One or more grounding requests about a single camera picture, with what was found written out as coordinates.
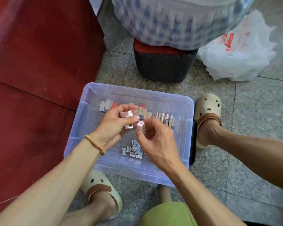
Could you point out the person's right cream clog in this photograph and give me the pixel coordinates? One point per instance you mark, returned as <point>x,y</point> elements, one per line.
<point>207,110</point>

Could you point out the small white eraser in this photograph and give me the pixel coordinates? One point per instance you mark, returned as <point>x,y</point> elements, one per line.
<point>140,125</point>

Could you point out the pile of boxed erasers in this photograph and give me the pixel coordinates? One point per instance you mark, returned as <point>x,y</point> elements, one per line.
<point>133,149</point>

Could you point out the person's cream clog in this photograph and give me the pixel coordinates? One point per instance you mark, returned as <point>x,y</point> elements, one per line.
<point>207,110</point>
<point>101,186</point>

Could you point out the person's left cream clog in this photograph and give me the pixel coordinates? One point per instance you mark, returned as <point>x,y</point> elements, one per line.
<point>101,186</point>

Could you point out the clear plastic storage bin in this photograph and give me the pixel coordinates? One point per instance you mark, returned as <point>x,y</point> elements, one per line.
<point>85,134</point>

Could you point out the red display counter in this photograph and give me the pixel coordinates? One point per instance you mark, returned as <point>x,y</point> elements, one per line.
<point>33,68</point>

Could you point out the row of erasers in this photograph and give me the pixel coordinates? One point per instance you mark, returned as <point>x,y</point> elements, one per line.
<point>155,114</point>

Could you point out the person's leg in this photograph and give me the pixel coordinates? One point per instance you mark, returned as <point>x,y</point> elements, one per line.
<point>89,211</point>
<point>254,155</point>

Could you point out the sharpeners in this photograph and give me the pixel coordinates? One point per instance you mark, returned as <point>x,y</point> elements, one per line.
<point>127,115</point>

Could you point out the person's right forearm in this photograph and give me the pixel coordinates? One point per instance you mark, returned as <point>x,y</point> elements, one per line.
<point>203,200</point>

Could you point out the person's left forearm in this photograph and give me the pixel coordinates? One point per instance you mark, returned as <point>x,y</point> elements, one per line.
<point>42,190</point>

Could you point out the person's right hand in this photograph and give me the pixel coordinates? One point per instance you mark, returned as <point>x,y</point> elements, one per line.
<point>160,146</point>

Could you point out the person's left hand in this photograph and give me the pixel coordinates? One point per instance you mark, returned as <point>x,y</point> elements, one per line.
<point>111,127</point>

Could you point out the person's left leg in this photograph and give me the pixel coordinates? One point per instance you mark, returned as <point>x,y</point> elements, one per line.
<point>89,211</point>

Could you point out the person's right leg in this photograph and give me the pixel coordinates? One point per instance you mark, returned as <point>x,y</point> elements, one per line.
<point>254,155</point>

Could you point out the crumpled white plastic bag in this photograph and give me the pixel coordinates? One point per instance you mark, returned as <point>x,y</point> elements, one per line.
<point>238,49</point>

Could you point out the black stool red cushion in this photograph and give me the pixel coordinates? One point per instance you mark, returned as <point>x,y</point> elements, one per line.
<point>165,63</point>

